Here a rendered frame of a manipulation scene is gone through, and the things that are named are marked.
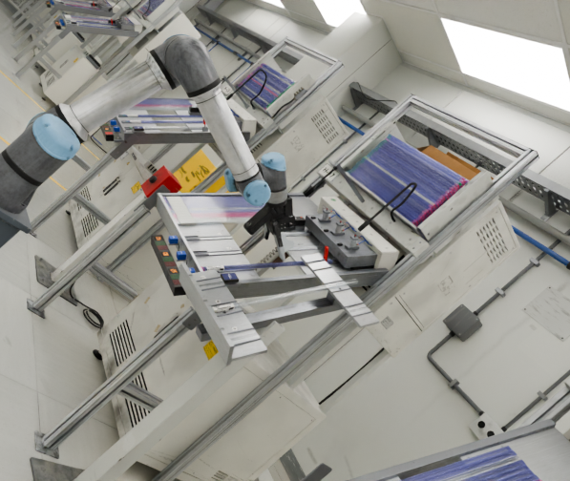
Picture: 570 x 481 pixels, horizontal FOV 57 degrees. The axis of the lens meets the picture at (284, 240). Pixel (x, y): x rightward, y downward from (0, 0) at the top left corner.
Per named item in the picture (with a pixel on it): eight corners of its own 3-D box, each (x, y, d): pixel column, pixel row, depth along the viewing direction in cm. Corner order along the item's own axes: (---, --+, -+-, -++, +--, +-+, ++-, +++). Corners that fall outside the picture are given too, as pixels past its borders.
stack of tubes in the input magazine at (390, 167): (413, 224, 196) (468, 176, 196) (345, 171, 235) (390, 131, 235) (425, 243, 204) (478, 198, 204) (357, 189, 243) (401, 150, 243)
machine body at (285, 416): (110, 466, 188) (240, 350, 186) (86, 341, 241) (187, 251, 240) (220, 511, 229) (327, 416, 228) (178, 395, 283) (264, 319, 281)
